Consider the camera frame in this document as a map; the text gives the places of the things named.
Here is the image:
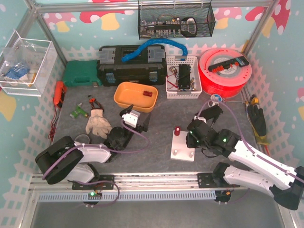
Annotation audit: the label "small red spring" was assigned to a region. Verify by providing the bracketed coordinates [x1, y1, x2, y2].
[143, 91, 153, 97]

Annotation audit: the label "black wire mesh basket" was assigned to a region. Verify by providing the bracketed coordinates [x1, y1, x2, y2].
[138, 0, 216, 39]

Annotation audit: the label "white work glove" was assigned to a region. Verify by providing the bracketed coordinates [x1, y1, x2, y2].
[85, 109, 112, 139]

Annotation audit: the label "white peg base plate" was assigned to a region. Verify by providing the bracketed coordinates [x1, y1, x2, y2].
[171, 131, 195, 162]

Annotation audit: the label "blue white glove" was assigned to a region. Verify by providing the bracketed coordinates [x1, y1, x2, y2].
[4, 63, 30, 81]

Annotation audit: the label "green plastic case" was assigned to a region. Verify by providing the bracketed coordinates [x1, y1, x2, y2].
[62, 60, 102, 87]

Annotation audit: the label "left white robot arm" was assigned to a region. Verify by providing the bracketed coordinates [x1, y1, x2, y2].
[35, 105, 151, 186]

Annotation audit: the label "red handled pliers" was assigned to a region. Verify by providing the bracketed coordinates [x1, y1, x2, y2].
[88, 95, 104, 111]

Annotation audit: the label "grey slotted cable duct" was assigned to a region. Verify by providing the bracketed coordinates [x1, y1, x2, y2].
[38, 190, 216, 202]

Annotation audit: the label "aluminium rail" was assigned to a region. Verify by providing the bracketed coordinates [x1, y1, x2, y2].
[30, 170, 283, 192]

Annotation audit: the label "red filament spool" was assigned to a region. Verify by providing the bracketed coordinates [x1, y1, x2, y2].
[198, 47, 252, 98]

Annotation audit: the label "clear acrylic wall box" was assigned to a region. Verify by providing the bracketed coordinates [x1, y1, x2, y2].
[0, 31, 57, 97]

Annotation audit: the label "yellow handled screwdriver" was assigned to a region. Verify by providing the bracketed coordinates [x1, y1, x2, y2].
[223, 95, 259, 105]

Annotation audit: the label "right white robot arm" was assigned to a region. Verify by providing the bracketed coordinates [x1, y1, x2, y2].
[186, 118, 304, 210]

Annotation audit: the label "large red spring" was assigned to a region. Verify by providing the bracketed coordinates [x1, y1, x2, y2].
[174, 126, 181, 136]

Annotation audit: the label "black module in basket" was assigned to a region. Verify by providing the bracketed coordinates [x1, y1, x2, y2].
[178, 64, 191, 90]

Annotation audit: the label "orange plastic tray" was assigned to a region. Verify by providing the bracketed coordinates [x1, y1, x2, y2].
[114, 82, 158, 113]

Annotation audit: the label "green small tool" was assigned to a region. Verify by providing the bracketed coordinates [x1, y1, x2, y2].
[70, 103, 89, 119]

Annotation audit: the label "solder wire spool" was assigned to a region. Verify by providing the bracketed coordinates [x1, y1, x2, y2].
[208, 94, 223, 107]

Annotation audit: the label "black yellow work glove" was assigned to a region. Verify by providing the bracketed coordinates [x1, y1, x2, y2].
[247, 104, 269, 145]

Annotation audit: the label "black toolbox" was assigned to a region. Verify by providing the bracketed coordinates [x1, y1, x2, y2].
[96, 44, 167, 86]

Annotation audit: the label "black aluminium extrusion block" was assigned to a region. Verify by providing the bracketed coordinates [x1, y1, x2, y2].
[195, 105, 223, 123]

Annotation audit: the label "white perforated basket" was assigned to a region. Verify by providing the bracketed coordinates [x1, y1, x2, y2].
[165, 56, 202, 99]

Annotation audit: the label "orange multimeter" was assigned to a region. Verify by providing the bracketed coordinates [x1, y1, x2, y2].
[53, 81, 67, 109]

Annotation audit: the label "black terminal strip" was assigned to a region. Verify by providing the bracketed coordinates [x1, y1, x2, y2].
[208, 56, 249, 73]

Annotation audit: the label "blue corrugated hose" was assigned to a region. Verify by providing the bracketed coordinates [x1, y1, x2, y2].
[121, 38, 188, 63]

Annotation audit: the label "grey tape roll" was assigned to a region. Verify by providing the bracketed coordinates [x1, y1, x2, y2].
[75, 134, 91, 144]

